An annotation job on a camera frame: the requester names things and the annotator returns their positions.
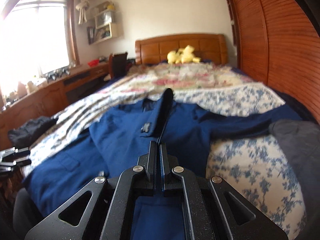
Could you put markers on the black garment at bedside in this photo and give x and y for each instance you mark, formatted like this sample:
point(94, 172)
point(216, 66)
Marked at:
point(29, 132)

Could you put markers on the red basket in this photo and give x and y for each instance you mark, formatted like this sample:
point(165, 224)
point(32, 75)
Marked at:
point(93, 63)

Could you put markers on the window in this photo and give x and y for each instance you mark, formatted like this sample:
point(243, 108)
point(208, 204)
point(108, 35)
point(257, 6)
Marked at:
point(37, 37)

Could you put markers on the dark grey folded garment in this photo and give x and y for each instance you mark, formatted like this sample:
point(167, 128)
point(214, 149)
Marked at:
point(299, 141)

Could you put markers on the wooden louvered wardrobe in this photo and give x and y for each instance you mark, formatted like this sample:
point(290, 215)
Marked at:
point(278, 45)

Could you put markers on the wooden headboard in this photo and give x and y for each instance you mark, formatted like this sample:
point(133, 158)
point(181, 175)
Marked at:
point(207, 47)

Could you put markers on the dark wooden chair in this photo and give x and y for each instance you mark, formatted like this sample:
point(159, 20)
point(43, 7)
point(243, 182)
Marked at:
point(117, 64)

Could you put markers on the yellow plush toy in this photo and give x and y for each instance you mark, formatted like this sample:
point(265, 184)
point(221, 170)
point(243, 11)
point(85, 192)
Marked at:
point(183, 55)

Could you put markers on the tied white curtain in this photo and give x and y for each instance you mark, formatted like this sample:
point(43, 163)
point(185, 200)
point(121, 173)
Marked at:
point(82, 8)

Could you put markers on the white wall shelf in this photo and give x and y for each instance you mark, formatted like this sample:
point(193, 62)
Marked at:
point(102, 23)

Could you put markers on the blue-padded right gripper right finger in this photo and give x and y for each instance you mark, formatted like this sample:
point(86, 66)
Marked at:
point(168, 180)

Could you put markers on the navy blue suit jacket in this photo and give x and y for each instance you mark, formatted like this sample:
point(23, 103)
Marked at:
point(90, 189)

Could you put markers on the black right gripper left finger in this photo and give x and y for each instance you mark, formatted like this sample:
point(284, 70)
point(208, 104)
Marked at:
point(147, 183)

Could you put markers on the wooden desk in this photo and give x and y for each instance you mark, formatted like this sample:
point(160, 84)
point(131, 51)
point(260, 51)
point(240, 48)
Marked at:
point(48, 100)

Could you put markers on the blue floral white blanket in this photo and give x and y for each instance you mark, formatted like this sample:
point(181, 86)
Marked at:
point(255, 166)

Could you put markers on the pink floral quilt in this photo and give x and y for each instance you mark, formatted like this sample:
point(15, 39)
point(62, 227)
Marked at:
point(181, 77)

